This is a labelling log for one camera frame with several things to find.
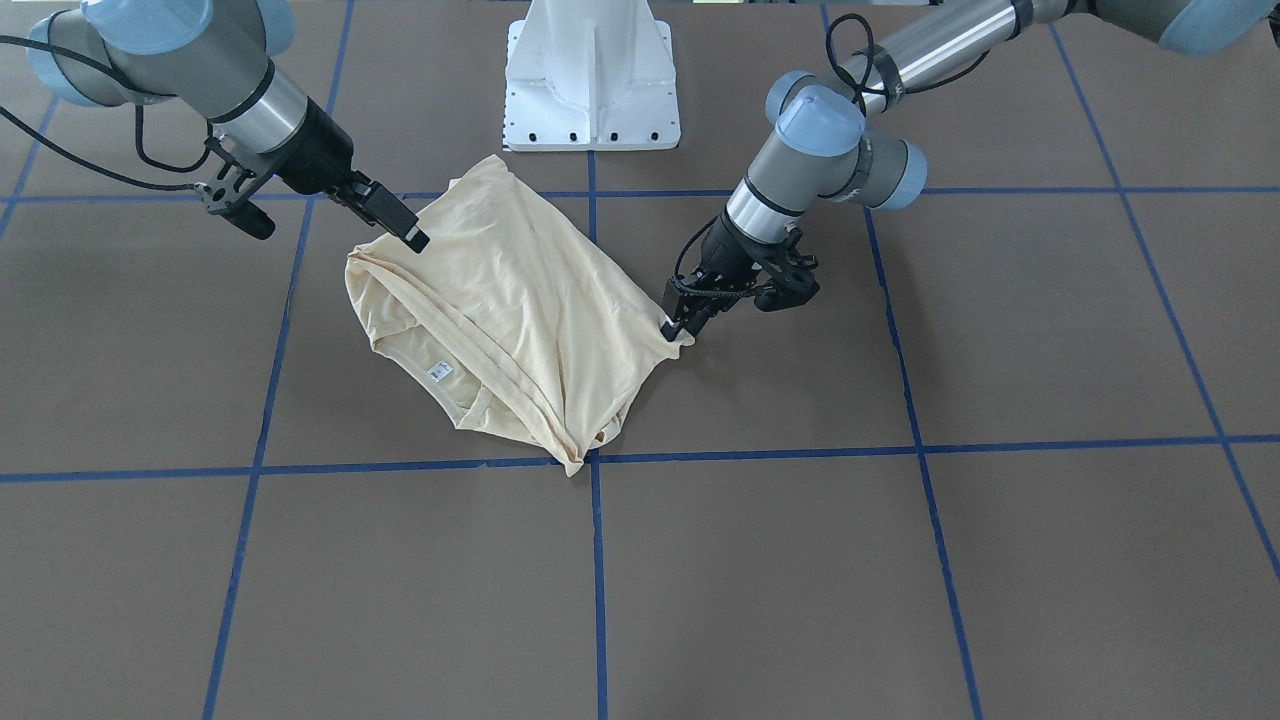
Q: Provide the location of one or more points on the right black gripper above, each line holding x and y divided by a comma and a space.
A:
318, 158

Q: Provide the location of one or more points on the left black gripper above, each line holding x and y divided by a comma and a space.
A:
728, 253

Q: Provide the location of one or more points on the cream long sleeve printed shirt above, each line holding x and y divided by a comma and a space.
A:
511, 318

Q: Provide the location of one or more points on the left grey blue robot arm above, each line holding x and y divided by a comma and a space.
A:
823, 147

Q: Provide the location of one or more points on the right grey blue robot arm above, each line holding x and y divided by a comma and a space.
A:
218, 57

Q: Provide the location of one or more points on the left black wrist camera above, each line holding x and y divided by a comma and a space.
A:
792, 281

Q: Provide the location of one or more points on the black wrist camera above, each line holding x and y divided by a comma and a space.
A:
792, 281
229, 193

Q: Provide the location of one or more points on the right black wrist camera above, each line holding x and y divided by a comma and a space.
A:
229, 193

